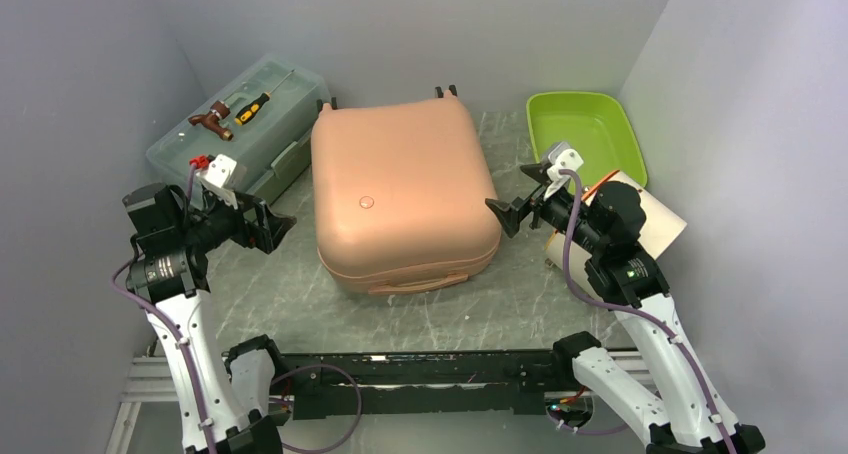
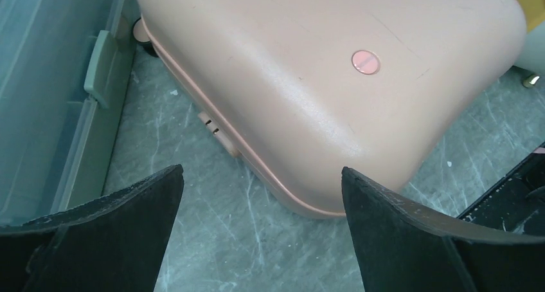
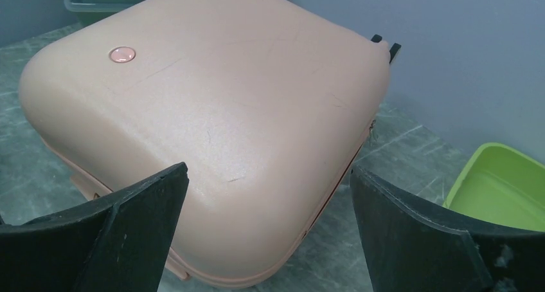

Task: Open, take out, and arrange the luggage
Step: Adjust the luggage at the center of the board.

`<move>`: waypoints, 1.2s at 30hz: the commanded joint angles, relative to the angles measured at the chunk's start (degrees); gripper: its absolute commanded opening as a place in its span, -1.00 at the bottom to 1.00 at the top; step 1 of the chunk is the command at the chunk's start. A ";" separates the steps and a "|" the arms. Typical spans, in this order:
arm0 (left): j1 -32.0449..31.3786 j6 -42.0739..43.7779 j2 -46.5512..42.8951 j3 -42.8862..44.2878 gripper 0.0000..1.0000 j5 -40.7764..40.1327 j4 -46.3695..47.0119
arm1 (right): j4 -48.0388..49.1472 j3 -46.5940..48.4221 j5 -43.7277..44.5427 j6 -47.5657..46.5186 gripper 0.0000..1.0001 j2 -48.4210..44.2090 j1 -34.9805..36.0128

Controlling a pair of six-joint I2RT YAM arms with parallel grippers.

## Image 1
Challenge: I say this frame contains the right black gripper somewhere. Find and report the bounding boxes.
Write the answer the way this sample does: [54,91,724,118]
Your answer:
[484,162,607,255]

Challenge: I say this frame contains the pink hard-shell suitcase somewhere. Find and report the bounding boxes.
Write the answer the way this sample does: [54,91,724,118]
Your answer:
[311,87,501,295]

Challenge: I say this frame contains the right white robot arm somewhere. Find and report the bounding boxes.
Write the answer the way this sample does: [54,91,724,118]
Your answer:
[486,162,766,453]

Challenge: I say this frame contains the translucent plastic toolbox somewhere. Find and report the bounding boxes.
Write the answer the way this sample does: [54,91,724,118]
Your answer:
[146,54,331,203]

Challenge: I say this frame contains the green plastic tray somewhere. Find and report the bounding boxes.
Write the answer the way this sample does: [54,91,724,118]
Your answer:
[526,91,648,187]

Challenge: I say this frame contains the yellow black screwdriver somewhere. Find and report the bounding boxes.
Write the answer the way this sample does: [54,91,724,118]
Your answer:
[234,70,295,126]

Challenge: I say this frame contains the brown brass faucet valve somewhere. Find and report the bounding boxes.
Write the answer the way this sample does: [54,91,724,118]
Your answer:
[187,101,234,142]

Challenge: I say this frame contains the cream appliance with orange rim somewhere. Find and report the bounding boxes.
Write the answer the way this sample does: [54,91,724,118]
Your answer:
[569,170,687,300]

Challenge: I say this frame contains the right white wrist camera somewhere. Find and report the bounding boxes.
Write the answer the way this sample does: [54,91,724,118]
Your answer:
[541,141,584,201]

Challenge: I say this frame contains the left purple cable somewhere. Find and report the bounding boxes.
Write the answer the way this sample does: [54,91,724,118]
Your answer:
[109,166,364,454]

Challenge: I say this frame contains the aluminium frame profile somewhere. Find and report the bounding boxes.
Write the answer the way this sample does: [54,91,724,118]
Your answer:
[105,356,177,454]

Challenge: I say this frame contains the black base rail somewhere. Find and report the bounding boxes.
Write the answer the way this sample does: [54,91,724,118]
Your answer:
[270,349,595,427]

